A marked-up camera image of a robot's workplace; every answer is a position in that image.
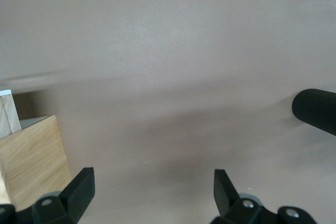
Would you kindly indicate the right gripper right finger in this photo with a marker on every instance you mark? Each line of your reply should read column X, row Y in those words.
column 223, row 192

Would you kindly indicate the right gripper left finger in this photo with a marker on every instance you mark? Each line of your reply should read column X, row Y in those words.
column 81, row 187

